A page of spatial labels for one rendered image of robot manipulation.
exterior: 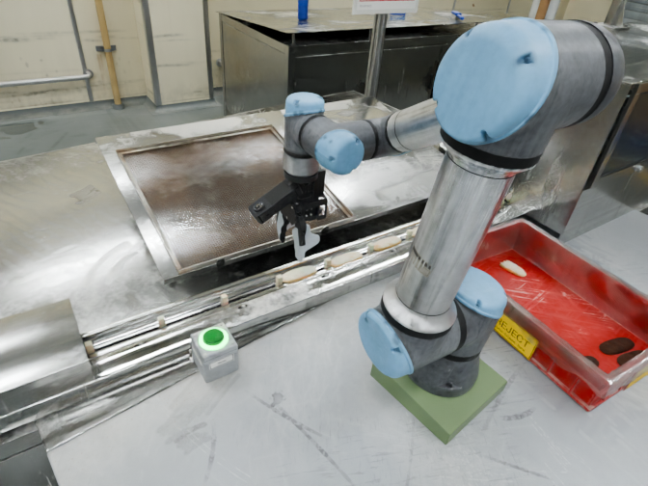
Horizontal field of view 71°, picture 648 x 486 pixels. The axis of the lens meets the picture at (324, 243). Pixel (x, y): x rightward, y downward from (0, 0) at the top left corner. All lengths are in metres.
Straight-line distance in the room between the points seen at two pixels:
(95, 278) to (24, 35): 3.46
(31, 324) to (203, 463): 0.41
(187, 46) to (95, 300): 3.52
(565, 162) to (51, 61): 4.00
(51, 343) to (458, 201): 0.74
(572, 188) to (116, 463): 1.27
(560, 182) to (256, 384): 1.01
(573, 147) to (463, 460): 0.89
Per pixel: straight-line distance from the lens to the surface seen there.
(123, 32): 4.62
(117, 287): 1.19
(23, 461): 1.07
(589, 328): 1.27
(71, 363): 0.92
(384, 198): 1.39
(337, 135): 0.80
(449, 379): 0.92
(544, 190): 1.51
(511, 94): 0.47
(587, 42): 0.56
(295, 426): 0.89
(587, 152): 1.42
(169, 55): 4.44
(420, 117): 0.79
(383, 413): 0.93
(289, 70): 2.86
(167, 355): 0.96
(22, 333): 1.00
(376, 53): 2.04
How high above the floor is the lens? 1.58
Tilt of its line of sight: 36 degrees down
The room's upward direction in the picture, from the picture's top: 5 degrees clockwise
